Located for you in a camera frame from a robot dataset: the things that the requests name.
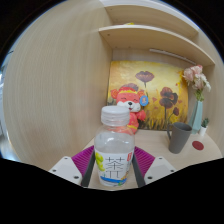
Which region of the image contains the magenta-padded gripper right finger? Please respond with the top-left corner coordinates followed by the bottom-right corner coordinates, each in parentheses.
top-left (131, 146), bottom-right (177, 188)

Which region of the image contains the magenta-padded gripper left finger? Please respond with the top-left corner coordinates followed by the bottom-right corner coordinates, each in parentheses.
top-left (48, 145), bottom-right (98, 188)

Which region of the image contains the clear plastic drink bottle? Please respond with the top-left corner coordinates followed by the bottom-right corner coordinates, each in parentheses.
top-left (93, 105), bottom-right (136, 188)

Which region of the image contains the grey cup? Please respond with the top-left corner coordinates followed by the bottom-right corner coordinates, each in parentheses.
top-left (166, 121), bottom-right (193, 155)

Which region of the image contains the flat round red coaster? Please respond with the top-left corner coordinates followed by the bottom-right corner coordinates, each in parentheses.
top-left (191, 140), bottom-right (205, 151)

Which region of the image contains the small potted succulent plant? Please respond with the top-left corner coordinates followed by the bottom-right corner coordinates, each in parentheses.
top-left (199, 117), bottom-right (211, 137)

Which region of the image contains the pale teal vase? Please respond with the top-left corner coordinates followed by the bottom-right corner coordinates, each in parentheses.
top-left (188, 99), bottom-right (204, 135)

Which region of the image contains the red plush mouse toy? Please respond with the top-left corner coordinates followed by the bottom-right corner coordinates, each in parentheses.
top-left (110, 85), bottom-right (150, 135)

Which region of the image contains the yellow poppy flower painting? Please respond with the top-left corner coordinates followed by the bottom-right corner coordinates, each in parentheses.
top-left (106, 60), bottom-right (190, 131)

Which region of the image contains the pink and white flower bouquet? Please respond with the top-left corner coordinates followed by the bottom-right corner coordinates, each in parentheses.
top-left (182, 64), bottom-right (212, 102)

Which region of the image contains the white light strip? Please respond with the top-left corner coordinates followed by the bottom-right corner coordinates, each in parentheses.
top-left (148, 48), bottom-right (198, 66)

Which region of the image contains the light wooden shelf board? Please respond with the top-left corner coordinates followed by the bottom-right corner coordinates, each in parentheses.
top-left (98, 24), bottom-right (216, 67)
top-left (99, 0), bottom-right (202, 40)

